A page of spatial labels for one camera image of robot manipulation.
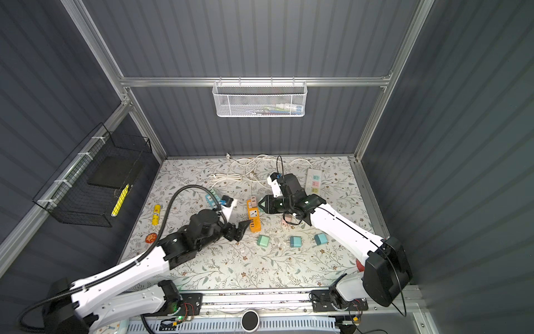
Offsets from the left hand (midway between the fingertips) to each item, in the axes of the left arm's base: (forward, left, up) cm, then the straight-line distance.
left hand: (239, 215), depth 75 cm
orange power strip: (+9, -4, -17) cm, 19 cm away
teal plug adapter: (-3, -8, -17) cm, 19 cm away
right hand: (+4, -9, -1) cm, 10 cm away
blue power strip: (+19, +16, -17) cm, 30 cm away
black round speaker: (-31, -3, -14) cm, 34 cm away
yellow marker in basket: (+3, +40, +8) cm, 40 cm away
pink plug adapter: (+14, -5, -12) cm, 19 cm away
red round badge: (+2, +41, -19) cm, 45 cm away
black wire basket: (+9, +53, +9) cm, 54 cm away
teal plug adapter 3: (-4, -32, -16) cm, 37 cm away
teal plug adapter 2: (-4, -22, -17) cm, 28 cm away
